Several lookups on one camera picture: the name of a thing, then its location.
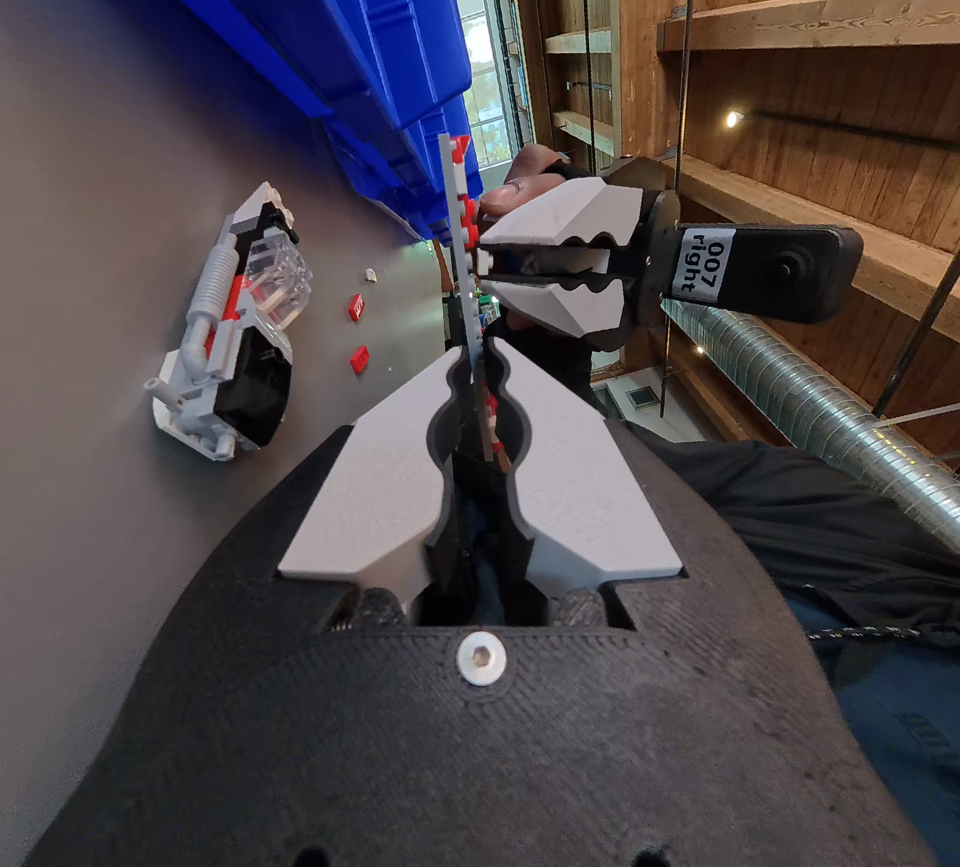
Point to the long grey brick plate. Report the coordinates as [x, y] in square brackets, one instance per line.
[454, 222]

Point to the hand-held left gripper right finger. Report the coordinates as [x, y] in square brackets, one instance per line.
[592, 499]

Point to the person's dark clothing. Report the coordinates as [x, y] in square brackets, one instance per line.
[825, 529]

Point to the grey black brick model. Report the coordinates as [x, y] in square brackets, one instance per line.
[225, 357]

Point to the small red brick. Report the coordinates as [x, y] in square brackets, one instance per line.
[360, 359]
[357, 307]

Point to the silver ventilation duct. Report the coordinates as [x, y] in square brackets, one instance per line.
[810, 402]

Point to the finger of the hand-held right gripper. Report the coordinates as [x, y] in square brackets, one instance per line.
[577, 214]
[570, 304]

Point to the lit ceiling spot lamp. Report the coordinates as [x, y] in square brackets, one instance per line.
[733, 118]

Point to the person's right hand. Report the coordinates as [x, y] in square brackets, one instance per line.
[525, 181]

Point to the white ceiling air vent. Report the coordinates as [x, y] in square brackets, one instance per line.
[637, 402]

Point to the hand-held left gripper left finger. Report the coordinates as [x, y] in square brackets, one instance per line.
[360, 499]

